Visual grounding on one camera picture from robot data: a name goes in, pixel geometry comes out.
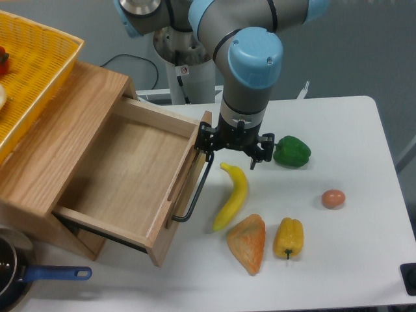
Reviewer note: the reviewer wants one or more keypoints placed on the blue handled saucepan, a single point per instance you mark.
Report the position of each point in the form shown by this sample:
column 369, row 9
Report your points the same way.
column 19, row 269

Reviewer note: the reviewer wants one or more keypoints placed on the black corner device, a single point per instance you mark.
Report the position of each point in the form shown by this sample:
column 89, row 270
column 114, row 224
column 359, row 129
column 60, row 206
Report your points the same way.
column 408, row 271

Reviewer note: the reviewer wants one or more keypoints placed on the yellow plastic basket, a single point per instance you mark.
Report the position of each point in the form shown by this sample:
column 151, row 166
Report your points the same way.
column 41, row 59

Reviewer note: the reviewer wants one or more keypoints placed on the white round object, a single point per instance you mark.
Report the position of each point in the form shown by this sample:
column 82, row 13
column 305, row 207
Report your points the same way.
column 3, row 96

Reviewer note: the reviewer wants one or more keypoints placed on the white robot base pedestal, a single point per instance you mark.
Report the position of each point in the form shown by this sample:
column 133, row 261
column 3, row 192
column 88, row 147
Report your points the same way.
column 190, row 70

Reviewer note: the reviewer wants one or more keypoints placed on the red tomato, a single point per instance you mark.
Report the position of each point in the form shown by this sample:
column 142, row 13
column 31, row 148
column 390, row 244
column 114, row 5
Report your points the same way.
column 4, row 61

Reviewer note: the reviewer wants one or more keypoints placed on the orange bread slice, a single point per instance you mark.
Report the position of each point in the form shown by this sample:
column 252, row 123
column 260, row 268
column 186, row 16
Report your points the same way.
column 246, row 241

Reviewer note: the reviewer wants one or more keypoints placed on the yellow banana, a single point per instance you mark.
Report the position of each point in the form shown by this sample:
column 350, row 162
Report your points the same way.
column 237, row 198

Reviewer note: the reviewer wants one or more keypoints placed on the brown egg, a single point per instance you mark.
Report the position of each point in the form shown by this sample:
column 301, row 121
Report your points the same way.
column 333, row 198

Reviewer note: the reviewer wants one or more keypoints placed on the wooden drawer cabinet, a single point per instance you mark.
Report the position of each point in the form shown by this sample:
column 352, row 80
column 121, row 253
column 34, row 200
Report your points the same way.
column 38, row 171

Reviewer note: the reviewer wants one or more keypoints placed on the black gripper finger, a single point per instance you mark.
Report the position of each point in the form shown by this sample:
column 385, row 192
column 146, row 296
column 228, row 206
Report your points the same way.
column 207, row 140
column 262, row 149

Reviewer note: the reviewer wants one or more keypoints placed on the green bell pepper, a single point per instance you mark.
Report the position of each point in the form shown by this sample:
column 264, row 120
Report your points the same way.
column 292, row 152

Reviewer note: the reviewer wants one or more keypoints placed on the yellow bell pepper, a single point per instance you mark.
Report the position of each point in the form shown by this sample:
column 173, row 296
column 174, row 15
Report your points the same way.
column 289, row 239

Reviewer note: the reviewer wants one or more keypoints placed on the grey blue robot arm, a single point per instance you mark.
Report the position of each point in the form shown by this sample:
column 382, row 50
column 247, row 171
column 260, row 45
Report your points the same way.
column 241, row 37

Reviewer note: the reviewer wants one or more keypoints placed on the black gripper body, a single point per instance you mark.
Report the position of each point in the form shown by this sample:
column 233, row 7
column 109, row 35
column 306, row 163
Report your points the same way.
column 237, row 138

